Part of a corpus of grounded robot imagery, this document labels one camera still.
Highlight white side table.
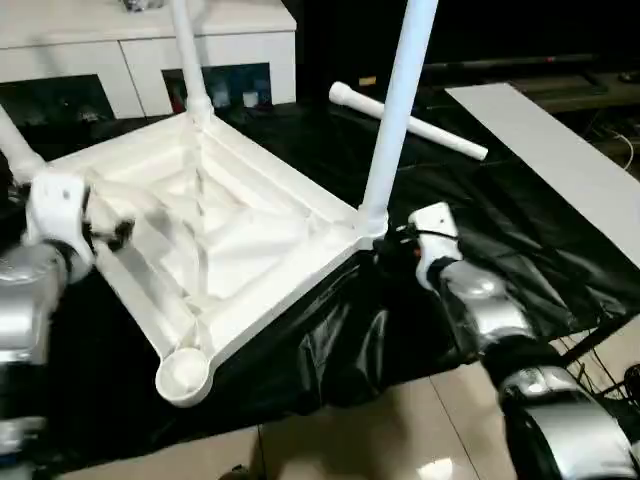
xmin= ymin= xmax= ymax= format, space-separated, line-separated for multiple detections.
xmin=443 ymin=81 xmax=640 ymax=240

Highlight black tripod leg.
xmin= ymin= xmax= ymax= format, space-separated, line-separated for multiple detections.
xmin=558 ymin=313 xmax=640 ymax=365

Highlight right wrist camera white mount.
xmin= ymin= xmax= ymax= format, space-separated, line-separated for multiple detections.
xmin=407 ymin=200 xmax=462 ymax=290

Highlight white plastic table leg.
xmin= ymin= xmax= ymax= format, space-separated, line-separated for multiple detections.
xmin=356 ymin=0 xmax=441 ymax=237
xmin=327 ymin=81 xmax=490 ymax=163
xmin=168 ymin=0 xmax=217 ymax=120
xmin=0 ymin=106 xmax=50 ymax=185

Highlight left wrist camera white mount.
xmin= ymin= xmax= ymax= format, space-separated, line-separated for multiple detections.
xmin=23 ymin=172 xmax=97 ymax=272

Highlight black mat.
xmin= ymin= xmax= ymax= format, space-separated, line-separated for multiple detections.
xmin=0 ymin=87 xmax=640 ymax=461

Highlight white cabinet with glass doors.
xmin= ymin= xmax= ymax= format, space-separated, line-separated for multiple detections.
xmin=0 ymin=0 xmax=298 ymax=122

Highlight black box with yellow label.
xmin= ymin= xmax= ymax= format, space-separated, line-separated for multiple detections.
xmin=293 ymin=0 xmax=640 ymax=104

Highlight white plastic table top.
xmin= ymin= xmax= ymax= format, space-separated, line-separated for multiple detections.
xmin=46 ymin=111 xmax=390 ymax=408

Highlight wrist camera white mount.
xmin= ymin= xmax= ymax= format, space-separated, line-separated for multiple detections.
xmin=407 ymin=200 xmax=462 ymax=290
xmin=23 ymin=172 xmax=97 ymax=272

